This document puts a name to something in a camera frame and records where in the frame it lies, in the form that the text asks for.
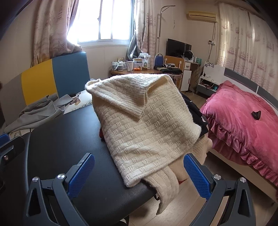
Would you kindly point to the white paper sheet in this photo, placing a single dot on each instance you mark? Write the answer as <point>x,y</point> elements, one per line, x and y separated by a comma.
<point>82,102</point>

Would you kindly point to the small desk fan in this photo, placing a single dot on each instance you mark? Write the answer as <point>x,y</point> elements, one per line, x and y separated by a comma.
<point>188,56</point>

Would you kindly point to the pink ruffled blanket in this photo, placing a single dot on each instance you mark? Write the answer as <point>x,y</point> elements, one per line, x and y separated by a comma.
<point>234,121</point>

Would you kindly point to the beige starfish print curtain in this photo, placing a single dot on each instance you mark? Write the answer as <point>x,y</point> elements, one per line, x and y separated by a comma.
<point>52,32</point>

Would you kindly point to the beige ship print curtain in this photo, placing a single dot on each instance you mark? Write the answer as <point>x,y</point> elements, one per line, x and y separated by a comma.
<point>245,43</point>

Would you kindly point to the beige knit garment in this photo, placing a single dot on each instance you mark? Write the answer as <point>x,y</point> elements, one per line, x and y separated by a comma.
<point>202,150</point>

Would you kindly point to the beige curtain with grey lining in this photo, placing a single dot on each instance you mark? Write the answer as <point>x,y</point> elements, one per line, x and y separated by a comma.
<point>145,26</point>

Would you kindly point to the white pill bottle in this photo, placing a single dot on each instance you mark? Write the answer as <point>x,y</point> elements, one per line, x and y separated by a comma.
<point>120,67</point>

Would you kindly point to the metal pole stand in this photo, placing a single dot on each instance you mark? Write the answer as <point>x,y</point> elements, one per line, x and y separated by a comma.
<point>159,32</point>

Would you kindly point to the cream knitted sweater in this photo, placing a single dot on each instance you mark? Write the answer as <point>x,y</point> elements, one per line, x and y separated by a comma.
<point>141,130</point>

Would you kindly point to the window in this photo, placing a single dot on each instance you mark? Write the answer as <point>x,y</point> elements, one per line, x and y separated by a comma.
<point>102,19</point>

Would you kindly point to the wooden chair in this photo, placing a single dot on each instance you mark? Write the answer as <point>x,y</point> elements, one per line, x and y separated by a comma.
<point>177,62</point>

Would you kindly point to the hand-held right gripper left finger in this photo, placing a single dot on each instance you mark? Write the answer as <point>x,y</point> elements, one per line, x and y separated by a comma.
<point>81,176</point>

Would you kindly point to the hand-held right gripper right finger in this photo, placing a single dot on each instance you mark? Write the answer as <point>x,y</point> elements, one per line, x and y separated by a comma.
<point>196,176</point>

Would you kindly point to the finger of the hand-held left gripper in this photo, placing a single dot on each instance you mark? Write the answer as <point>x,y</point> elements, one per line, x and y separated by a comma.
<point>4,139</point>

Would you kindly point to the black bag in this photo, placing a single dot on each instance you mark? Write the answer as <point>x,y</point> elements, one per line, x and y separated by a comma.
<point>171,70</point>

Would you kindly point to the white board with flower decal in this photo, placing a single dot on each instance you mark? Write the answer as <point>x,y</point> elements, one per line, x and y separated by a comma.
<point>214,72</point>

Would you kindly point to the white jar with dark band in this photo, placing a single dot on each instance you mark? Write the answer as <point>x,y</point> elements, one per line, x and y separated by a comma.
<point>137,64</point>

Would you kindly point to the white cabinet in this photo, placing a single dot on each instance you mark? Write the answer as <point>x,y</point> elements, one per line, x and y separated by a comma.
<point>186,78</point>

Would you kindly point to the white nightstand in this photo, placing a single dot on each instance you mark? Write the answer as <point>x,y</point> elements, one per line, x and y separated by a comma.
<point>205,88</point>

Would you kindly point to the black monitor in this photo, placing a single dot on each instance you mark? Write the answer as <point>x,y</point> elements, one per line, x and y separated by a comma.
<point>177,47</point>

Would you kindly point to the bed with grey headboard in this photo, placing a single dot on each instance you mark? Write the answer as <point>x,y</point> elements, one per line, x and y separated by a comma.
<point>243,78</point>

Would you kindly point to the wall air conditioner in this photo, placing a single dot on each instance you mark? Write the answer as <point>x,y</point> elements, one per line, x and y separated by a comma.
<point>202,16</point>

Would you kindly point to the grey cloth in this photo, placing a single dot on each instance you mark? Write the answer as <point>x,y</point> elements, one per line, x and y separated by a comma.
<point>41,113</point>

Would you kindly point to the dark clothes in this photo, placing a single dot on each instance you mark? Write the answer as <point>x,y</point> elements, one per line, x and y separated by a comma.
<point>195,113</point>

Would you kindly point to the white carton box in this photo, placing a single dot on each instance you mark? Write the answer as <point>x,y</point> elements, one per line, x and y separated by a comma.
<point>146,62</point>

